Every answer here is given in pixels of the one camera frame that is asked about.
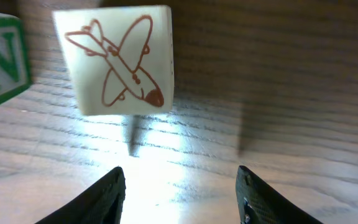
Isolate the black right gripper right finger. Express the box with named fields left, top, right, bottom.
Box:
left=236, top=166, right=321, bottom=224

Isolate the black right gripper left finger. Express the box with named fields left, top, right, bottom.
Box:
left=36, top=167, right=126, bottom=224

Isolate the wooden block airplane green N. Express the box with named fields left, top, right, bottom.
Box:
left=53, top=5, right=174, bottom=116

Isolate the wooden block red A side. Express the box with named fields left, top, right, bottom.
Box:
left=0, top=13, right=32, bottom=104

